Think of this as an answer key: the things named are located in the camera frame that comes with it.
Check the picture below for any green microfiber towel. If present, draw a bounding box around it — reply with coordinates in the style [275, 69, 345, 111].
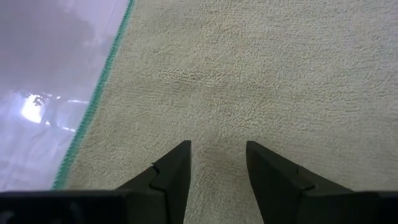
[51, 0, 398, 224]

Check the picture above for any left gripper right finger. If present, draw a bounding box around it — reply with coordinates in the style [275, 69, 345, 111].
[246, 140, 398, 224]

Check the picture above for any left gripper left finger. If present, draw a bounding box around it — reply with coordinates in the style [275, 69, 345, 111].
[0, 139, 192, 224]

